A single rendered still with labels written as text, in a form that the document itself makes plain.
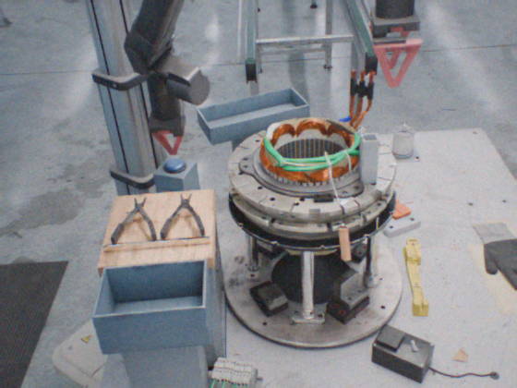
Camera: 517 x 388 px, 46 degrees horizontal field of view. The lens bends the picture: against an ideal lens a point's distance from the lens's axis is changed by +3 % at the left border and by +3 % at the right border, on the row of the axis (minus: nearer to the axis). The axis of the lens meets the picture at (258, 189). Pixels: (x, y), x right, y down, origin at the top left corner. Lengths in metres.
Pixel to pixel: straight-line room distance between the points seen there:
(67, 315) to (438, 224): 1.53
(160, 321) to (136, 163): 0.60
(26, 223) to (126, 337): 2.13
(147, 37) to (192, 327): 0.48
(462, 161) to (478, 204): 0.20
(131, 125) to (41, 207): 1.78
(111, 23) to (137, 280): 0.56
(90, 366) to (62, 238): 1.04
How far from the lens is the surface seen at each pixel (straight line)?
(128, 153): 1.47
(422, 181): 1.68
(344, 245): 1.05
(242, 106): 1.48
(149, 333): 0.96
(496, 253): 1.46
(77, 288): 2.62
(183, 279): 1.02
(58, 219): 3.03
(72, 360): 2.01
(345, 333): 1.23
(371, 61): 2.47
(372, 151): 1.06
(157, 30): 1.04
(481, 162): 1.79
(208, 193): 1.14
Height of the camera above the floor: 1.72
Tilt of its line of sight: 35 degrees down
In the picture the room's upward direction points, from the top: 4 degrees counter-clockwise
